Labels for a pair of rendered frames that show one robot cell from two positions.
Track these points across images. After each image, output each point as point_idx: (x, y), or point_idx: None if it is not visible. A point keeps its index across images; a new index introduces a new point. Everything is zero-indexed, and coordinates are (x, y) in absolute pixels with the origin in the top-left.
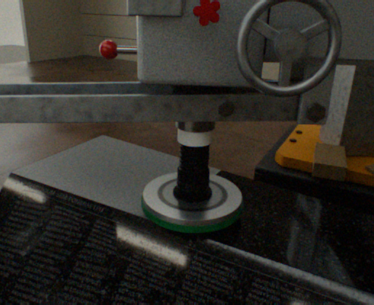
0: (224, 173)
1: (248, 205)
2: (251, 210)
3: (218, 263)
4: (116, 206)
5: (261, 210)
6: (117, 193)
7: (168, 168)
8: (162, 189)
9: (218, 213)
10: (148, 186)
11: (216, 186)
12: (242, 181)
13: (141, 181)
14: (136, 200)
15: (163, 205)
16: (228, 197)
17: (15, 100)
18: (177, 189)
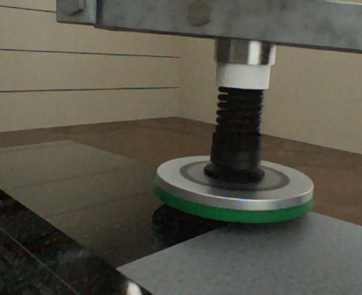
0: (117, 258)
1: (133, 201)
2: (136, 197)
3: None
4: (358, 226)
5: (121, 195)
6: None
7: (271, 293)
8: (282, 182)
9: (208, 157)
10: (307, 187)
11: (191, 176)
12: (96, 234)
13: (336, 265)
14: (328, 230)
15: (278, 169)
16: (183, 165)
17: None
18: (257, 170)
